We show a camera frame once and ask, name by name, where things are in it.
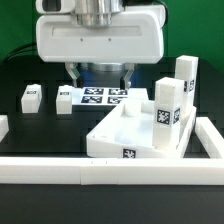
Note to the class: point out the white desk top tray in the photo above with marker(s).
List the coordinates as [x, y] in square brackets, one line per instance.
[127, 131]

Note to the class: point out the white right fence bar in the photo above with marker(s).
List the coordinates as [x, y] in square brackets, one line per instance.
[210, 138]

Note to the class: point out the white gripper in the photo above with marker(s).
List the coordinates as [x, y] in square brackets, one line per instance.
[134, 36]

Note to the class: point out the white left fence block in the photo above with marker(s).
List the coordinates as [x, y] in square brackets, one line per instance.
[4, 128]

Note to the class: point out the fiducial marker sheet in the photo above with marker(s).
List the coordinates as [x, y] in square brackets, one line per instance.
[105, 95]

